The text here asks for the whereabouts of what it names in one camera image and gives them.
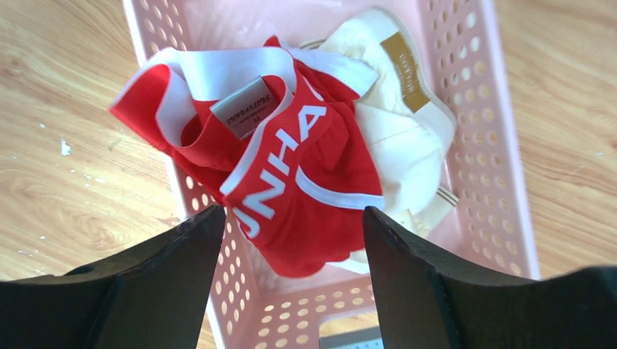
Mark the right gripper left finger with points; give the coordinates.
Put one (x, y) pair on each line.
(152, 295)

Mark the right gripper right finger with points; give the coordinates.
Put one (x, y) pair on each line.
(428, 297)

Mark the cream underwear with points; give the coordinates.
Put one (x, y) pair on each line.
(407, 128)

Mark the red underwear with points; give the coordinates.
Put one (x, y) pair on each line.
(271, 133)

